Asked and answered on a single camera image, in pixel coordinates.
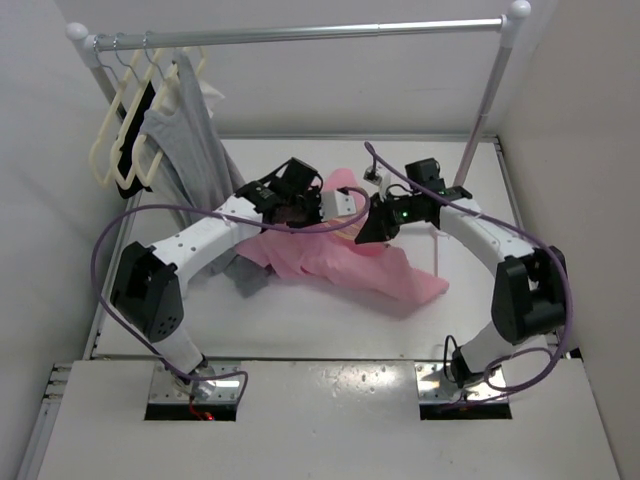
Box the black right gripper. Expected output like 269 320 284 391
359 190 423 243

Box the tan plastic hanger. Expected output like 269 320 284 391
325 217 388 255

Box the pink t-shirt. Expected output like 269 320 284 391
235 168 450 306

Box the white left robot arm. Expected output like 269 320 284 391
110 157 322 385

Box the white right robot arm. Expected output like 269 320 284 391
356 155 573 388

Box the grey t-shirt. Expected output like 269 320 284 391
136 50 269 298

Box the cream hanger with black garment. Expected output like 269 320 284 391
110 31 163 190

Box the cream hanger with grey shirt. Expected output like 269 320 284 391
125 45 209 185

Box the cream hanger outer left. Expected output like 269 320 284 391
89 33 141 187

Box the white garment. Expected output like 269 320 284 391
157 80 225 117

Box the white front cover panel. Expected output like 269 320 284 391
39 360 618 479

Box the silver clothes rack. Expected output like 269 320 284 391
65 1 532 185

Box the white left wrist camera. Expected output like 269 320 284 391
320 190 358 222

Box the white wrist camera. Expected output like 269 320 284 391
363 166 391 200
320 190 358 222

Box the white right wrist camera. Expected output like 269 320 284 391
363 166 391 200

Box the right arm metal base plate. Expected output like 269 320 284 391
414 361 500 405

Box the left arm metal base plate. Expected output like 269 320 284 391
148 362 244 406

